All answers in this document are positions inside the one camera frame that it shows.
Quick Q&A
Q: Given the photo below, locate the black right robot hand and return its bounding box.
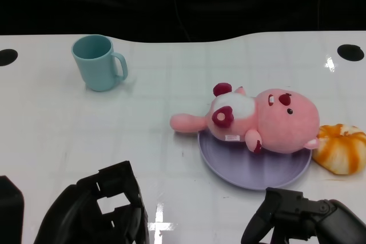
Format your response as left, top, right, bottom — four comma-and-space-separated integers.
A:
240, 187, 366, 244

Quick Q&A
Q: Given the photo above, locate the purple plastic plate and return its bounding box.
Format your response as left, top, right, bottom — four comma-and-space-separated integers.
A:
197, 129, 312, 190

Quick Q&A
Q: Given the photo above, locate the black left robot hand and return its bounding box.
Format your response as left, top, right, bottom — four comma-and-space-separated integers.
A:
0, 160, 149, 244

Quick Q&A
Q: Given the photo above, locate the pink plush beaver doll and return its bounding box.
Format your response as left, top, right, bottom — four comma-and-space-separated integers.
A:
170, 82, 320, 155

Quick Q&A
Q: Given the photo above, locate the orange striped bread bun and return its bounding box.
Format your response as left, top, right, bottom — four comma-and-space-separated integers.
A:
311, 123, 366, 175

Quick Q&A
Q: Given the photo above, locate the teal plastic cup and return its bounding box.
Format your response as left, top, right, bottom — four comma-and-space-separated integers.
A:
71, 34, 129, 93

